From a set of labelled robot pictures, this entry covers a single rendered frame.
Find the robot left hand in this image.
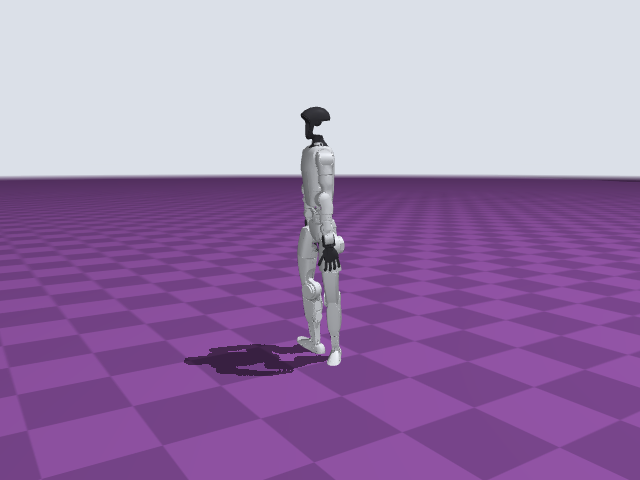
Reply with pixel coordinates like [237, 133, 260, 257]
[318, 235, 340, 272]

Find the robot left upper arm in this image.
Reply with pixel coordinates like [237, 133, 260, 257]
[314, 150, 334, 207]

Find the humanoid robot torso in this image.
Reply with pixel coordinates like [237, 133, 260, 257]
[301, 142, 337, 243]

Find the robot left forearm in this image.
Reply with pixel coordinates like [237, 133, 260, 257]
[318, 193, 334, 245]

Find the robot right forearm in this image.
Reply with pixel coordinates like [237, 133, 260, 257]
[303, 196, 315, 225]

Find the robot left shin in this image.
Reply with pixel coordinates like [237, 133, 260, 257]
[326, 291, 342, 353]

